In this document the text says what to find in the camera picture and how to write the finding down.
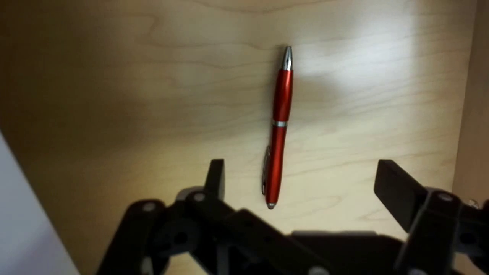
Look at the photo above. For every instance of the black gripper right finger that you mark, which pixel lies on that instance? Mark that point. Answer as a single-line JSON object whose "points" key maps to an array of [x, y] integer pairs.
{"points": [[439, 225]]}

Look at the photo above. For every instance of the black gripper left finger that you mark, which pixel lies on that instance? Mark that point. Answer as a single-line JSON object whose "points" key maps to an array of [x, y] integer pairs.
{"points": [[222, 240]]}

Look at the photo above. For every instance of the white wooden drawer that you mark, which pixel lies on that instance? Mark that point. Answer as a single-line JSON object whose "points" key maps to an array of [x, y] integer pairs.
{"points": [[110, 101]]}

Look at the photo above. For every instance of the red pen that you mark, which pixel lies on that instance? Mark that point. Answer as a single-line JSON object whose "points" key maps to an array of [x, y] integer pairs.
{"points": [[273, 155]]}

